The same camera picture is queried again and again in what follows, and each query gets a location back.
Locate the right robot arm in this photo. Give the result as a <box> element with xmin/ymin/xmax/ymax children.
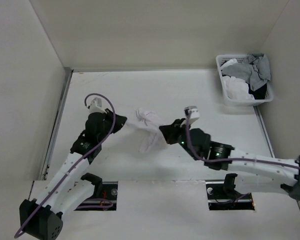
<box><xmin>159</xmin><ymin>118</ymin><xmax>300</xmax><ymax>202</ymax></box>

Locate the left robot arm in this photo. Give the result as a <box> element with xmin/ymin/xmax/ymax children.
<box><xmin>14</xmin><ymin>109</ymin><xmax>127</xmax><ymax>240</ymax></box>

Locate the white plastic laundry basket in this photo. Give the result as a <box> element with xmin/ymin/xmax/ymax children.
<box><xmin>215</xmin><ymin>54</ymin><xmax>274</xmax><ymax>107</ymax></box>

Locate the grey tank top in basket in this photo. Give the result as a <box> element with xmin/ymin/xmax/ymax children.
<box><xmin>221</xmin><ymin>53</ymin><xmax>271</xmax><ymax>92</ymax></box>

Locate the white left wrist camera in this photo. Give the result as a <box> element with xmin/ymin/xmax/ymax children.
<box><xmin>88</xmin><ymin>97</ymin><xmax>106</xmax><ymax>114</ymax></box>

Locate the metal left table rail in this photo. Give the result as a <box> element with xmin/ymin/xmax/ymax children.
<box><xmin>38</xmin><ymin>67</ymin><xmax>73</xmax><ymax>180</ymax></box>

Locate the white front cover board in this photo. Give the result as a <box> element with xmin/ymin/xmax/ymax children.
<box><xmin>58</xmin><ymin>181</ymin><xmax>300</xmax><ymax>240</ymax></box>

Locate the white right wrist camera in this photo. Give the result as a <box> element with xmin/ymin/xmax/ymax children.
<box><xmin>184</xmin><ymin>105</ymin><xmax>200</xmax><ymax>125</ymax></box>

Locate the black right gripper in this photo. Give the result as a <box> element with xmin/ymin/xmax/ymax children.
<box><xmin>159</xmin><ymin>117</ymin><xmax>200</xmax><ymax>160</ymax></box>

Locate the white tank top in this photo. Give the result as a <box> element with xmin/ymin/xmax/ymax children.
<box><xmin>125</xmin><ymin>107</ymin><xmax>168</xmax><ymax>154</ymax></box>

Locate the white garment in basket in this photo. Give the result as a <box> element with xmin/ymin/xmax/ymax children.
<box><xmin>220</xmin><ymin>58</ymin><xmax>255</xmax><ymax>101</ymax></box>

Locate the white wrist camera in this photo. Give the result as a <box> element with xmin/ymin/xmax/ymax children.
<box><xmin>88</xmin><ymin>97</ymin><xmax>106</xmax><ymax>114</ymax></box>
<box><xmin>184</xmin><ymin>105</ymin><xmax>200</xmax><ymax>125</ymax></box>

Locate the black garment in basket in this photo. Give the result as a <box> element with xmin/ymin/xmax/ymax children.
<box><xmin>248</xmin><ymin>84</ymin><xmax>268</xmax><ymax>100</ymax></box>

